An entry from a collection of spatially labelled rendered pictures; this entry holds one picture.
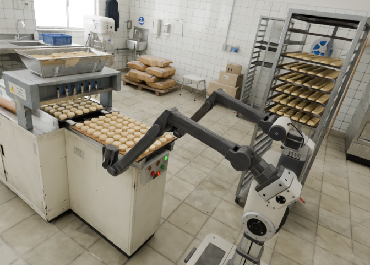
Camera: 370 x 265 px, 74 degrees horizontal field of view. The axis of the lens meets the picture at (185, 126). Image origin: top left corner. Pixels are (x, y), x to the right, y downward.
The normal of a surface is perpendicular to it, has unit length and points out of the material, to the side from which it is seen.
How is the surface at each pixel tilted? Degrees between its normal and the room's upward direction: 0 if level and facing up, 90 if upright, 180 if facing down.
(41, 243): 0
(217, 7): 90
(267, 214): 101
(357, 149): 88
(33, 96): 90
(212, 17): 90
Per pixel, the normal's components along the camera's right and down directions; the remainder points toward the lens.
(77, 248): 0.14, -0.90
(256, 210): -0.54, 0.45
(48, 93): 0.83, 0.33
